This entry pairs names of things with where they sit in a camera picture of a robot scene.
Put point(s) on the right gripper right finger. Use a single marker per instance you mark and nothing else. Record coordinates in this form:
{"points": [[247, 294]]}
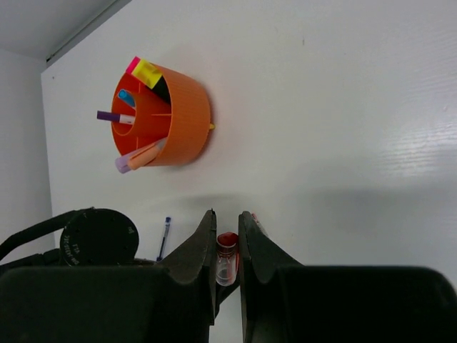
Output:
{"points": [[265, 316]]}

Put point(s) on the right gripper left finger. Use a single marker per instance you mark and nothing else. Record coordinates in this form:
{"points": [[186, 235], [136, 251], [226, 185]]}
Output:
{"points": [[189, 295]]}

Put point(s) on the orange highlighter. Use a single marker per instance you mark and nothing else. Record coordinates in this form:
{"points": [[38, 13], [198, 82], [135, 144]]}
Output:
{"points": [[143, 156]]}

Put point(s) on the purple highlighter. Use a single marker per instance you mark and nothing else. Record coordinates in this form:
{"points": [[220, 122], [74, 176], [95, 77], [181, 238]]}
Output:
{"points": [[121, 162]]}

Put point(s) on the white marker pen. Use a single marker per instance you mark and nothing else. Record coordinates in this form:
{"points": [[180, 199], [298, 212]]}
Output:
{"points": [[115, 117]]}

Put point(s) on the yellow highlighter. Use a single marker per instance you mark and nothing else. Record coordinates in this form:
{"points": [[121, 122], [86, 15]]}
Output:
{"points": [[151, 78]]}

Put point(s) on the pink highlighter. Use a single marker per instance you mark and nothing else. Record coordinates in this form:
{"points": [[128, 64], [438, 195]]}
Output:
{"points": [[132, 65]]}

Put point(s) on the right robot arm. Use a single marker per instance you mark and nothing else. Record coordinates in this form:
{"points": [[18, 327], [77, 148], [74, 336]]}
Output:
{"points": [[93, 289]]}

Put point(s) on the orange round container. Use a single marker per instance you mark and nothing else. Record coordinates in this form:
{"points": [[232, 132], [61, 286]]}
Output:
{"points": [[185, 122]]}

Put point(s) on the blue capped pen in container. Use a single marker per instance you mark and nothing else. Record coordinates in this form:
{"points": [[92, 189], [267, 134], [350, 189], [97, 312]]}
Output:
{"points": [[127, 98]]}

